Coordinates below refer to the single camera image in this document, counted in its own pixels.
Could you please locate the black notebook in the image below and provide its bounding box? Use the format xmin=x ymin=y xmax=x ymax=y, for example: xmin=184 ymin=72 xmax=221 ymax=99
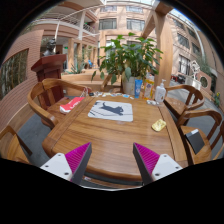
xmin=184 ymin=128 xmax=206 ymax=155

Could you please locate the grey cat-print mouse pad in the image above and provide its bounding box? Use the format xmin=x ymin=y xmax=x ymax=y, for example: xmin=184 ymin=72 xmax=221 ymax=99
xmin=87 ymin=99 xmax=134 ymax=123

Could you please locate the green plant in white pot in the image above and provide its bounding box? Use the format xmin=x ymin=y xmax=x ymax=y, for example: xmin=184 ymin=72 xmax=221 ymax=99
xmin=91 ymin=32 xmax=164 ymax=96

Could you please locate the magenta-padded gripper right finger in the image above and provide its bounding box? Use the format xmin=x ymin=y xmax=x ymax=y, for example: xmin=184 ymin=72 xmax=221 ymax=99
xmin=132 ymin=142 xmax=184 ymax=186

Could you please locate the blue squeeze tube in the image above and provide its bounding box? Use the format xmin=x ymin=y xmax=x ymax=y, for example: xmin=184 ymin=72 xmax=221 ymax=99
xmin=134 ymin=78 xmax=144 ymax=99

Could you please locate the wooden armchair with red bag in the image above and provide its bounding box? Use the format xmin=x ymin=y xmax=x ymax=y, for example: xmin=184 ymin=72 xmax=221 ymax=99
xmin=27 ymin=77 xmax=93 ymax=130

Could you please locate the dark red wooden pedestal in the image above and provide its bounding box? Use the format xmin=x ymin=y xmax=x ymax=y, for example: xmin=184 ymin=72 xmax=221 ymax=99
xmin=30 ymin=54 xmax=68 ymax=111

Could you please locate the wooden armchair with black notebook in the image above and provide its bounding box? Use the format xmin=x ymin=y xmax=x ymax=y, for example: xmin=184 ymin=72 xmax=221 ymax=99
xmin=175 ymin=108 xmax=223 ymax=166

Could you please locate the white abstract sculpture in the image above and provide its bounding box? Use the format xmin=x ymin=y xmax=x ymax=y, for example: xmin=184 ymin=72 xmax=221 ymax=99
xmin=189 ymin=59 xmax=201 ymax=81

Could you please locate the white pump bottle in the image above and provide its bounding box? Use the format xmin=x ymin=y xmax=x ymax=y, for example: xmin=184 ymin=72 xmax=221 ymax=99
xmin=154 ymin=78 xmax=167 ymax=104

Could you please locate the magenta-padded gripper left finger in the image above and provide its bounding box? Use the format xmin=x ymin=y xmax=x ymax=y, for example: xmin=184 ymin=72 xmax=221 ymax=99
xmin=39 ymin=142 xmax=93 ymax=186

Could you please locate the wooden planter box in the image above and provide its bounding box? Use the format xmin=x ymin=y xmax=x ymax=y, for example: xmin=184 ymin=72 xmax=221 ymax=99
xmin=61 ymin=68 xmax=108 ymax=97

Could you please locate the red paper bag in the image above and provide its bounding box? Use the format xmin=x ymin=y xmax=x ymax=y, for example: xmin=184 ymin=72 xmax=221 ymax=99
xmin=59 ymin=96 xmax=86 ymax=114

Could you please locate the orange dish soap bottle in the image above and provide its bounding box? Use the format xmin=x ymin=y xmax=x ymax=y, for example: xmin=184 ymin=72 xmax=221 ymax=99
xmin=143 ymin=72 xmax=156 ymax=100

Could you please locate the dark bust statue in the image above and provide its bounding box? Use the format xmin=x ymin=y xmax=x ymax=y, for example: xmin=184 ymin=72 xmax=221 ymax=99
xmin=42 ymin=38 xmax=58 ymax=57

